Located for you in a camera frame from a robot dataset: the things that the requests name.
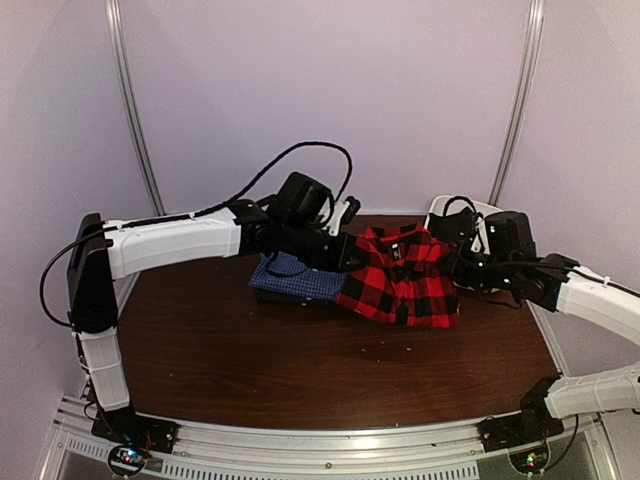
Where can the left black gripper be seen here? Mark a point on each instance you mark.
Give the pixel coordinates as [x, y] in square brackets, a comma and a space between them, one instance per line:
[347, 246]

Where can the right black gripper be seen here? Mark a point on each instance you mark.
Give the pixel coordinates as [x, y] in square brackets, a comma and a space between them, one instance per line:
[455, 269]

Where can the blue checked shirt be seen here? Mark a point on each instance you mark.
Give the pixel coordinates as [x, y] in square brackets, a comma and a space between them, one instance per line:
[283, 278]

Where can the red black plaid shirt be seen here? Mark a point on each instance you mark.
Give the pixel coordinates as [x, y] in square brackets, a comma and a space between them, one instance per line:
[398, 280]

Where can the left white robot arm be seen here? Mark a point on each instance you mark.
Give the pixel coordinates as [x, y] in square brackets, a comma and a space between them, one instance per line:
[106, 251]

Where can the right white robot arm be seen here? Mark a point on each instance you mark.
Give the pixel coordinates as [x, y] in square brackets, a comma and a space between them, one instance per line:
[572, 289]

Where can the black shirt in basin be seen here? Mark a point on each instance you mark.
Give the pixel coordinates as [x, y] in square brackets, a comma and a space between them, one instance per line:
[454, 229]

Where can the white plastic basin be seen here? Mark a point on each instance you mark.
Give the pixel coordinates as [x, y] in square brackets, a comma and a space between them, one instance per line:
[448, 204]

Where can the right circuit board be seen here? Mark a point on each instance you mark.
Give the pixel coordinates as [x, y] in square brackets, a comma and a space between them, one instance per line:
[529, 461]

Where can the circuit board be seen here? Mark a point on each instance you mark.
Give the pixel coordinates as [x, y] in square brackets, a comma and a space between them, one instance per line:
[127, 460]
[529, 461]

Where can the left circuit board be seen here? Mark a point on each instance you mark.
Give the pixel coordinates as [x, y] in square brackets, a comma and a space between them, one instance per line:
[127, 460]

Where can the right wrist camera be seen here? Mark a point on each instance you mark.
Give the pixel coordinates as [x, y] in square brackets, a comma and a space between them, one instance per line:
[479, 243]

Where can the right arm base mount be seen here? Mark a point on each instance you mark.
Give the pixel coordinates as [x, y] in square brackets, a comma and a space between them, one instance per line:
[533, 423]

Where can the front aluminium rail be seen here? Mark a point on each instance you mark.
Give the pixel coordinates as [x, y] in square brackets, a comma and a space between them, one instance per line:
[450, 450]

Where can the right aluminium frame post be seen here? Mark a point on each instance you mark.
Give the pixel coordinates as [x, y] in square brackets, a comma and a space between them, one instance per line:
[527, 70]

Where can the aluminium frame post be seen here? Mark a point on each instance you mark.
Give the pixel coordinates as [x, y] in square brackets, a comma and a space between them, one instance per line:
[123, 71]
[527, 70]

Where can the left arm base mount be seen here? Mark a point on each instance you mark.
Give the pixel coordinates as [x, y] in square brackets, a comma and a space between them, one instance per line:
[125, 426]

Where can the left aluminium frame post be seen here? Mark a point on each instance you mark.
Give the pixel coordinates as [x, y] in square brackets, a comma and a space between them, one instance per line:
[123, 71]

